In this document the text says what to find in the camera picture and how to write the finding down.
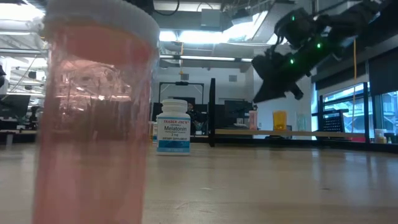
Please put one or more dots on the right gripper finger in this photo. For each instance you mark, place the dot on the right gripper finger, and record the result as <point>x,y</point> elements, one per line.
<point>276,77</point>

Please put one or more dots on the small pink vial white cap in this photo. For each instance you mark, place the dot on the small pink vial white cap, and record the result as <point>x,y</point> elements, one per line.
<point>252,119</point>
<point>93,124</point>

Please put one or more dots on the small green vial white cap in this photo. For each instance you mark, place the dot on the small green vial white cap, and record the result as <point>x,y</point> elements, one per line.
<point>301,122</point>

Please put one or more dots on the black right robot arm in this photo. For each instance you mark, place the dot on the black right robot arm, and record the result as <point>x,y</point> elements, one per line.
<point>357,18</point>

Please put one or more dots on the long ceiling light strip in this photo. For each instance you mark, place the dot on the long ceiling light strip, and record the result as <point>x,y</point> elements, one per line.
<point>246,59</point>
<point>205,58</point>

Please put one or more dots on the black background monitor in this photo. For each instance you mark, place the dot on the black background monitor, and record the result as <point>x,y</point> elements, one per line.
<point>237,109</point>

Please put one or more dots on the grey ceiling box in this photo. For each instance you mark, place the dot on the grey ceiling box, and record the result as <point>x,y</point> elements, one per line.
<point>211,18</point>

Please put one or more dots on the black mesh panel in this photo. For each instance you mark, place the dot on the black mesh panel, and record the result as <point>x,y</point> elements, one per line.
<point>334,124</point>

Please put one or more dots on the person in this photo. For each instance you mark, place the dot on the person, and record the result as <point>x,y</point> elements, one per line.
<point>190,108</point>

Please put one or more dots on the white lidded background jar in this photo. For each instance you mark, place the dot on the white lidded background jar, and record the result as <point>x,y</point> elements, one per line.
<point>380,137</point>

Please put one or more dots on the dark background monitor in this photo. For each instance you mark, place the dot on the dark background monitor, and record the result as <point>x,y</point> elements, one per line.
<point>14,105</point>

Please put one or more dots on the wooden shelf black frame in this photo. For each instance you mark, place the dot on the wooden shelf black frame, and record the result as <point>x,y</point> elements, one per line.
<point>233,132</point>

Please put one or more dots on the black background gantry frame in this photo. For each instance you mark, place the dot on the black background gantry frame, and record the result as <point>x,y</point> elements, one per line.
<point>182,83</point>

